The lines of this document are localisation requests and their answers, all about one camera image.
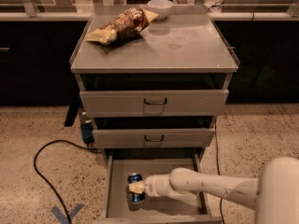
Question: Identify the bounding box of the brown chip bag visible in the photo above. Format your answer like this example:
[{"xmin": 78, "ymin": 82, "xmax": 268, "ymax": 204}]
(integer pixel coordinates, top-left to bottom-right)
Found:
[{"xmin": 86, "ymin": 7, "xmax": 159, "ymax": 46}]

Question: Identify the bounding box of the blue pepsi can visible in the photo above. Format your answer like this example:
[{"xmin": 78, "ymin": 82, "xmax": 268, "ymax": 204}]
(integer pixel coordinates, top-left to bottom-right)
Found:
[{"xmin": 128, "ymin": 173, "xmax": 145, "ymax": 203}]

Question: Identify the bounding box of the black cable right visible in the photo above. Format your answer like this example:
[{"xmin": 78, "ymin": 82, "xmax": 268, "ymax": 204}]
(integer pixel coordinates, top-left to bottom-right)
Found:
[{"xmin": 214, "ymin": 121, "xmax": 226, "ymax": 224}]

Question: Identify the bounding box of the black cable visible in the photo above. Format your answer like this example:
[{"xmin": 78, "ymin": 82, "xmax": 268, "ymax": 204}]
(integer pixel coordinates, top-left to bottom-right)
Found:
[
  {"xmin": 214, "ymin": 121, "xmax": 226, "ymax": 224},
  {"xmin": 33, "ymin": 139, "xmax": 102, "ymax": 224}
]

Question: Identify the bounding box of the white bowl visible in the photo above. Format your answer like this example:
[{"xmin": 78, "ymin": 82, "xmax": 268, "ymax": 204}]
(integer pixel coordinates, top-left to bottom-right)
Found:
[{"xmin": 147, "ymin": 0, "xmax": 173, "ymax": 20}]

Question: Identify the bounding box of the grey top drawer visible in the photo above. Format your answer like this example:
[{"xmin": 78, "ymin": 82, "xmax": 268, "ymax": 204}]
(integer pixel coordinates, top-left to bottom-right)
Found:
[{"xmin": 80, "ymin": 90, "xmax": 229, "ymax": 118}]

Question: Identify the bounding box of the grey bottom drawer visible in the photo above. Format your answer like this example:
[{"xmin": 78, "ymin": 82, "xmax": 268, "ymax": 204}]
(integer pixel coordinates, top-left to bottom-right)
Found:
[{"xmin": 94, "ymin": 154, "xmax": 221, "ymax": 224}]

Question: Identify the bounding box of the blue power adapter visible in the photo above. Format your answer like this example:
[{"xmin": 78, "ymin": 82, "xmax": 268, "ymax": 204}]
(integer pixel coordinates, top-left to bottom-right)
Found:
[{"xmin": 80, "ymin": 122, "xmax": 94, "ymax": 145}]

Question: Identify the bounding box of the grey drawer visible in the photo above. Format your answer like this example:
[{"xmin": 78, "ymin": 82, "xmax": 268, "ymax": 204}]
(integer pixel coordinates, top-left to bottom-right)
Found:
[
  {"xmin": 80, "ymin": 90, "xmax": 229, "ymax": 118},
  {"xmin": 93, "ymin": 128, "xmax": 215, "ymax": 148},
  {"xmin": 94, "ymin": 154, "xmax": 221, "ymax": 224}
]

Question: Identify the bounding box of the grey drawer cabinet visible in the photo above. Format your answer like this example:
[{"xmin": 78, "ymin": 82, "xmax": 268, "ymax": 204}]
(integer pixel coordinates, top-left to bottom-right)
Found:
[{"xmin": 69, "ymin": 5, "xmax": 241, "ymax": 161}]

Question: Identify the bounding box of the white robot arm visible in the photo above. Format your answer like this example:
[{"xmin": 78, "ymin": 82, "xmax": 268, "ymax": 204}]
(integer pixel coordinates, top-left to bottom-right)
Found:
[{"xmin": 129, "ymin": 157, "xmax": 299, "ymax": 224}]

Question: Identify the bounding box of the blue tape floor mark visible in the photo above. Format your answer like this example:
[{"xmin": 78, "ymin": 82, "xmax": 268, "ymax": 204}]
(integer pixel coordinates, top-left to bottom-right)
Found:
[{"xmin": 51, "ymin": 203, "xmax": 84, "ymax": 224}]

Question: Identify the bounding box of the dark counter cabinets background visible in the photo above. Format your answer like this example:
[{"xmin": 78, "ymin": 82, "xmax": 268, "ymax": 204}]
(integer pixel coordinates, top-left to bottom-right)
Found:
[{"xmin": 0, "ymin": 8, "xmax": 299, "ymax": 105}]

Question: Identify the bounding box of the grey middle drawer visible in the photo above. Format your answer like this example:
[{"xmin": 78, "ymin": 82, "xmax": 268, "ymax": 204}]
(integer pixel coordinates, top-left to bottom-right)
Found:
[{"xmin": 93, "ymin": 128, "xmax": 215, "ymax": 148}]

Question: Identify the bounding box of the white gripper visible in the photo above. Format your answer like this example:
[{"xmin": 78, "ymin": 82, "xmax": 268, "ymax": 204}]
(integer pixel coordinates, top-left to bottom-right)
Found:
[{"xmin": 129, "ymin": 175, "xmax": 172, "ymax": 197}]

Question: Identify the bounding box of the black cable left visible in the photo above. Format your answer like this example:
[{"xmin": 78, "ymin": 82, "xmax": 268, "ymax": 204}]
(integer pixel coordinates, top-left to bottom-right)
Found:
[{"xmin": 33, "ymin": 139, "xmax": 102, "ymax": 224}]

